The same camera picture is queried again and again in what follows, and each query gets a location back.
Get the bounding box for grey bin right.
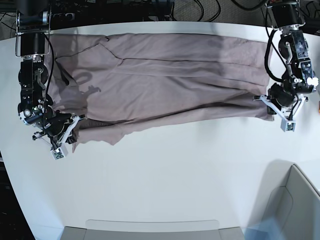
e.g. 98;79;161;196
259;164;320;240

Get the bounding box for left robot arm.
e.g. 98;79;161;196
254;0;319;121

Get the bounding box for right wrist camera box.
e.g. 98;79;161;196
50;144;68;160

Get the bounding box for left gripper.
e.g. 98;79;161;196
253;83;308;115

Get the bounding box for pink T-shirt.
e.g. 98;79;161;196
45;33;273;145

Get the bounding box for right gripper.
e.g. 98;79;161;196
32;113;85;148

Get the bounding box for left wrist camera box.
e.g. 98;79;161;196
280;118;296;132

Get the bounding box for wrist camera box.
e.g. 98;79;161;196
280;118;296;132
50;144;68;160

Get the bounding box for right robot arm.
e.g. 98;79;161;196
15;0;84;151

